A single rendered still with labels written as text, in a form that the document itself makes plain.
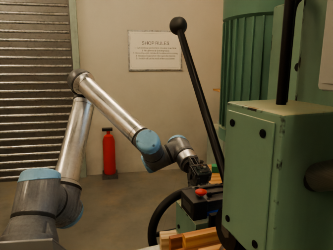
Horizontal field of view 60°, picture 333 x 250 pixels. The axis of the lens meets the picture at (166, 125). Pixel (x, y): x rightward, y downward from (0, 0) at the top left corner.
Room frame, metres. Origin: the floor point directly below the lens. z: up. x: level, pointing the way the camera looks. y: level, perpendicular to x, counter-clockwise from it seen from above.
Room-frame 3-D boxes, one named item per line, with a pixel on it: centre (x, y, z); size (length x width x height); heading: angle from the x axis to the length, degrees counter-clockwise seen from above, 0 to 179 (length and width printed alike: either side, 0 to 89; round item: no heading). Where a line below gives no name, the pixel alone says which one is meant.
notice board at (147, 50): (3.48, 0.13, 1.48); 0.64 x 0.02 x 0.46; 101
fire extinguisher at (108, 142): (3.28, 0.68, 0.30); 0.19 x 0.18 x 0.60; 11
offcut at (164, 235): (0.62, -0.01, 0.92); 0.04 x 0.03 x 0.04; 99
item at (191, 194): (0.72, -0.11, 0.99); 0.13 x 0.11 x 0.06; 109
